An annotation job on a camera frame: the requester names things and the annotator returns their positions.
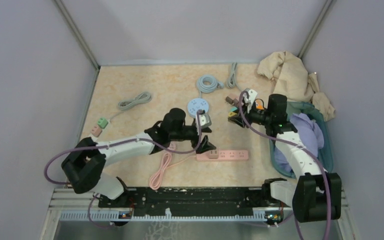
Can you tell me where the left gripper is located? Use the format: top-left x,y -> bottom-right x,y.
169,124 -> 216,153

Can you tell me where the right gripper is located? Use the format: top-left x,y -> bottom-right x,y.
229,101 -> 273,128

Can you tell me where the teal plug adapter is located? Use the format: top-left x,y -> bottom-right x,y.
229,106 -> 238,112

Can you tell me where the brown plug adapter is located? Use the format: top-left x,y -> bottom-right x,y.
208,149 -> 219,159

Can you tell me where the pink plug adapter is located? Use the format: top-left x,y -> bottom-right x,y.
225,95 -> 239,105

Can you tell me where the pink power strip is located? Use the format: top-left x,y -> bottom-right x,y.
196,150 -> 249,162

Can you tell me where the orange power strip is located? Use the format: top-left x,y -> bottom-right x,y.
254,99 -> 265,110

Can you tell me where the round blue socket hub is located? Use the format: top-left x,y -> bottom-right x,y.
187,97 -> 210,119

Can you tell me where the blue-grey cable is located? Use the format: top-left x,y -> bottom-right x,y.
196,74 -> 225,99

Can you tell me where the pink cable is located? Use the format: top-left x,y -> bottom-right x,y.
148,142 -> 200,191

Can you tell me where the yellow plug adapter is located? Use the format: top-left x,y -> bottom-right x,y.
228,112 -> 238,118

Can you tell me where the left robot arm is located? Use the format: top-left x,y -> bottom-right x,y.
61,108 -> 216,207

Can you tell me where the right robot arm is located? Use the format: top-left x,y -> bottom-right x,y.
228,88 -> 342,223

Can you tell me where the beige cloth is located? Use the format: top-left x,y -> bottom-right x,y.
256,51 -> 336,122

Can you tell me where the lavender cloth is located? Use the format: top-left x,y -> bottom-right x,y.
274,113 -> 325,172

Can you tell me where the teal plastic basket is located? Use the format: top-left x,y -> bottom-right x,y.
269,101 -> 334,179

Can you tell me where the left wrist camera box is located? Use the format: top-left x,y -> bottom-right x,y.
196,112 -> 212,129

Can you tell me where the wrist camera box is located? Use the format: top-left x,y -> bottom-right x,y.
242,88 -> 258,113
196,112 -> 212,129

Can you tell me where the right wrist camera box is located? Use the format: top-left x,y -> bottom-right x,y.
242,88 -> 258,113

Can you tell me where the grey power strip cable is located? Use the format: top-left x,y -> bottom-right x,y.
226,62 -> 243,90

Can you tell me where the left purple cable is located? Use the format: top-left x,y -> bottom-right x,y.
43,110 -> 203,229

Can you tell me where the purple cable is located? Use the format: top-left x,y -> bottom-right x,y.
238,91 -> 333,240
43,110 -> 203,229

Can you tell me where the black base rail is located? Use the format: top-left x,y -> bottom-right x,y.
98,187 -> 286,217

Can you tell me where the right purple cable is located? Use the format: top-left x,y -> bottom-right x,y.
238,91 -> 333,240

